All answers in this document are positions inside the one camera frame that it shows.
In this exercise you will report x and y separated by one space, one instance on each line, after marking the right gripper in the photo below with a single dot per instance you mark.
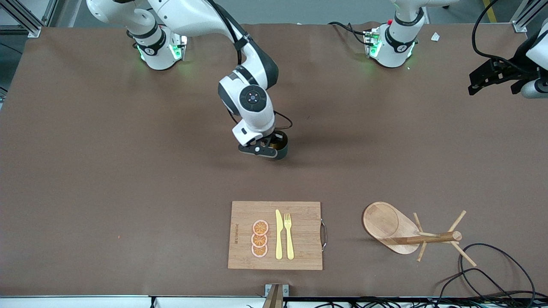
275 140

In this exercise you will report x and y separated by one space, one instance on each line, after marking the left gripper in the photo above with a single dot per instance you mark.
510 71

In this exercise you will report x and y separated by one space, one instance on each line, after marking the yellow plastic fork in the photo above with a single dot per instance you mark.
290 244

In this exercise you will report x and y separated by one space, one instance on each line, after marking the wooden cup rack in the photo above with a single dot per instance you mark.
383 222

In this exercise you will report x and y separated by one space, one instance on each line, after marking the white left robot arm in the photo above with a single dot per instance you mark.
396 47

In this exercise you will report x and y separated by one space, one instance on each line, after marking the aluminium camera mount profile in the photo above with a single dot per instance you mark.
274 299

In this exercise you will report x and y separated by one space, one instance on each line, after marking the orange slice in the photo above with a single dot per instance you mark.
259 251
259 240
260 226

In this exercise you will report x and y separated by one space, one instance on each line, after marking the yellow plastic knife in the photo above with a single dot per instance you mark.
279 239

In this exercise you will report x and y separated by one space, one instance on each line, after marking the teal cup yellow inside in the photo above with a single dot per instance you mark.
283 154

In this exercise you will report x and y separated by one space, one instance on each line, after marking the aluminium frame profile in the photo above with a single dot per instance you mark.
519 26
33 31

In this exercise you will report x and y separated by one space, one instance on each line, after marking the white paper scrap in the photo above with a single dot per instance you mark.
435 37

